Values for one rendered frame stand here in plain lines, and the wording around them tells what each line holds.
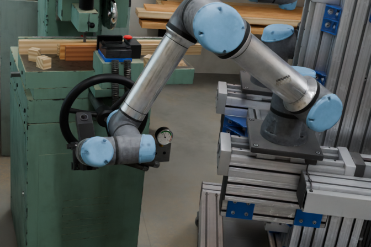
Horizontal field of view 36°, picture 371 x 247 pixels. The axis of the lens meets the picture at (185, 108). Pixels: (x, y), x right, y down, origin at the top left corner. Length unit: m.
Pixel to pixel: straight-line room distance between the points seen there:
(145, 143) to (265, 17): 2.91
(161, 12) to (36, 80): 2.21
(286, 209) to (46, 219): 0.88
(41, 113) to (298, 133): 0.86
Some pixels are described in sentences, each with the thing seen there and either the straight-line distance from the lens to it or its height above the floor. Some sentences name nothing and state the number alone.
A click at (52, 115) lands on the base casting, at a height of 0.74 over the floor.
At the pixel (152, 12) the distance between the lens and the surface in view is 4.02.
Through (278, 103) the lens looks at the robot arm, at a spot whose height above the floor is 0.94.
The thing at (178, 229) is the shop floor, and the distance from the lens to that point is 2.73.
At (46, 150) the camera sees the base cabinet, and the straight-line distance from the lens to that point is 2.04.
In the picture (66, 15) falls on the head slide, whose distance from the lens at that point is 2.14.
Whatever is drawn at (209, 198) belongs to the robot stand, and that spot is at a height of 0.23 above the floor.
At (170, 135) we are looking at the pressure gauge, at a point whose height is 0.67.
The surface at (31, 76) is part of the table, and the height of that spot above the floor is 0.88.
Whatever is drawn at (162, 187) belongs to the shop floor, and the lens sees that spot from 3.03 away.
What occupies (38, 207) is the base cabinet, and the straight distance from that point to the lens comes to 2.16.
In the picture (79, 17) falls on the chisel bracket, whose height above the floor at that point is 1.05.
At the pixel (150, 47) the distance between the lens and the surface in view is 2.15.
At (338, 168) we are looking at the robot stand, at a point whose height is 0.76.
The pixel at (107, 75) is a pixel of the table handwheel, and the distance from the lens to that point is 1.77.
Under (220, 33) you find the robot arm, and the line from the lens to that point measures 1.38.
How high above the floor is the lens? 1.57
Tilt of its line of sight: 23 degrees down
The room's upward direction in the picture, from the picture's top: 7 degrees clockwise
